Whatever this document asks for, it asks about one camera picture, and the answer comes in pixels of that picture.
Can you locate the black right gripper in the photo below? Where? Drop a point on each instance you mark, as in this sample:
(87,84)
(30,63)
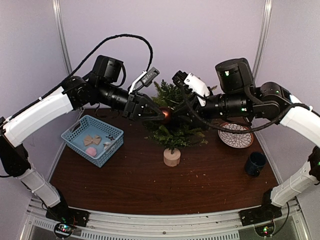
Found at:
(191,120)

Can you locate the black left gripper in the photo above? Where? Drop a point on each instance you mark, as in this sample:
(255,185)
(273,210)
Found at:
(134,110)

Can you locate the dark red bauble ornament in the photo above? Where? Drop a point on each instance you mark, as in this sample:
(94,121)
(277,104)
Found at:
(167,114)

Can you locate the small green christmas tree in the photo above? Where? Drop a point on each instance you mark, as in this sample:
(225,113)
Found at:
(175,134)

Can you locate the white fluffy ornament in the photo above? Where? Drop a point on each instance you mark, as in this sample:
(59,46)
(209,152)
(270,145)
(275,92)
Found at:
(106,145)

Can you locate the pink pompom ornament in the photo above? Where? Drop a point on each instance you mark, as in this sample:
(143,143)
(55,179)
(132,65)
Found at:
(91,151)

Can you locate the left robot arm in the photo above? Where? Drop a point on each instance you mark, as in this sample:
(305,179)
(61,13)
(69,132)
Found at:
(97,87)

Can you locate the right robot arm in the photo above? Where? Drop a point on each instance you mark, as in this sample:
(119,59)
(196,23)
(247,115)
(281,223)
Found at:
(240,97)

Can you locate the round wooden tree base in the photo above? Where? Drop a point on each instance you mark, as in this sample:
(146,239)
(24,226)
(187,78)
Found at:
(171,157)

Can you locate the dark berry sprig ornament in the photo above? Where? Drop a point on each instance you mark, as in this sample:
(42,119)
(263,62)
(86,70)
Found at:
(110,137)

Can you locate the floral patterned ceramic plate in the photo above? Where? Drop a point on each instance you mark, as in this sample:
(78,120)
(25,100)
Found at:
(238,141)

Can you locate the light blue plastic basket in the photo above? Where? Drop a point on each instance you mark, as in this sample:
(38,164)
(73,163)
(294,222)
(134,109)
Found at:
(88,125)

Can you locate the beige fabric bow ornament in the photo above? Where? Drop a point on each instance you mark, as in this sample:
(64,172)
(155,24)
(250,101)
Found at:
(89,140)

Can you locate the dark blue mug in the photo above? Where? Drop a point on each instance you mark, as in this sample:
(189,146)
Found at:
(256,161)

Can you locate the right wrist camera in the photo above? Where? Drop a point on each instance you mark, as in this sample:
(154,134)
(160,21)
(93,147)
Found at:
(189,81)

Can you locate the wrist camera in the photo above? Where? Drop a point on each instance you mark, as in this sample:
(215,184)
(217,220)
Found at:
(144,80)
(189,81)

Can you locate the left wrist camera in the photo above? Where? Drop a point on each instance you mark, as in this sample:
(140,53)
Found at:
(144,80)

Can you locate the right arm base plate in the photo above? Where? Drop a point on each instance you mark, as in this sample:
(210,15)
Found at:
(259,214)

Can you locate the right aluminium frame post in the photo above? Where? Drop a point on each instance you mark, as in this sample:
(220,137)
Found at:
(264,30)

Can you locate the aluminium frame post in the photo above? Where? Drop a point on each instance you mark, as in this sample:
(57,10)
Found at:
(61,34)
(264,30)

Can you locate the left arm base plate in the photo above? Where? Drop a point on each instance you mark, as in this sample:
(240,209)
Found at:
(67,215)

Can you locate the left aluminium frame post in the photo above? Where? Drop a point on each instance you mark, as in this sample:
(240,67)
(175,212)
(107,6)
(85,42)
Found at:
(61,34)

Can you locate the aluminium front rail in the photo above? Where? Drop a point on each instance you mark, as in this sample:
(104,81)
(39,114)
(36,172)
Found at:
(221,225)

